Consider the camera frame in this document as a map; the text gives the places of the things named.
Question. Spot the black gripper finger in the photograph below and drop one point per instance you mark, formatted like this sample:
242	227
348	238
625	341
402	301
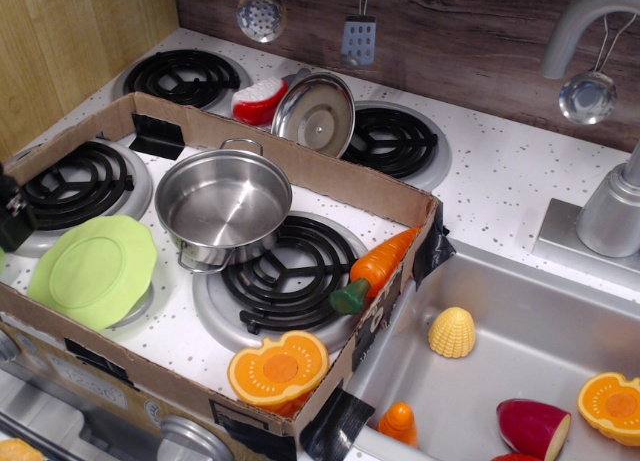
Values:
18	221

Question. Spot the stainless steel pot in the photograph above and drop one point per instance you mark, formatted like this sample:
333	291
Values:
223	206

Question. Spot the steel pot lid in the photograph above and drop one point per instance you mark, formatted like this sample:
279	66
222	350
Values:
318	112

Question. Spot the light green plastic plate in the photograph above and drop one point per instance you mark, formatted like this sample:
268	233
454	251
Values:
96	272

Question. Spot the front left black burner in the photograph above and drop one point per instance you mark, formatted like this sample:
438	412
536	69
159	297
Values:
98	178

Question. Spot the brown cardboard fence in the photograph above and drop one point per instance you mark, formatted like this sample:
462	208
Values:
74	393

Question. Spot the yellow toy at bottom left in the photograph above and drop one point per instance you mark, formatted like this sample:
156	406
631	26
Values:
17	450

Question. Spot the red white toy cheese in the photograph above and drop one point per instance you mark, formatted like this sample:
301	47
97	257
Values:
256	104

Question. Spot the silver stove knob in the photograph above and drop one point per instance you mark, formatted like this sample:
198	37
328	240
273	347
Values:
183	439

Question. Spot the front right black burner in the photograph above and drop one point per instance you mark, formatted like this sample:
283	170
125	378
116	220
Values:
285	289

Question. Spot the orange pumpkin half in fence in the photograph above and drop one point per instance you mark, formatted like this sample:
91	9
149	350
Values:
280	375

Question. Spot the hanging steel strainer spoon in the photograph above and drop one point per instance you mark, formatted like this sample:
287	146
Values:
262	21

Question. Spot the back right black burner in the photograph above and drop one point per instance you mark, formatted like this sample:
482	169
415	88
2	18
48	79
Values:
399	142

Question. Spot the hanging grey slotted spatula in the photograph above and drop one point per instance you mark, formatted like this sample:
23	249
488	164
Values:
359	38

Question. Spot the small orange toy carrot piece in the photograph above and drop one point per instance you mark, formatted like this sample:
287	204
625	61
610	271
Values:
398	422

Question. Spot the yellow toy corn piece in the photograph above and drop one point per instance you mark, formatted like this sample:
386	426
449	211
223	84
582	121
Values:
452	333

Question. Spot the silver sink basin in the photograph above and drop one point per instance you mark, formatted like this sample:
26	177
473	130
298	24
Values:
538	337

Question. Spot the red toy at bottom edge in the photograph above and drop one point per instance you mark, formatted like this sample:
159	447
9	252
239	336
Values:
515	457

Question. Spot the purple toy eggplant half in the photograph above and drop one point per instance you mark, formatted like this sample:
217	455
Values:
533	428

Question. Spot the hanging steel ladle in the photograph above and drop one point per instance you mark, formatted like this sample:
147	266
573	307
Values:
590	97

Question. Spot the orange pumpkin half in sink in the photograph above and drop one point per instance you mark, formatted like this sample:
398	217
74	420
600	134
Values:
609	403

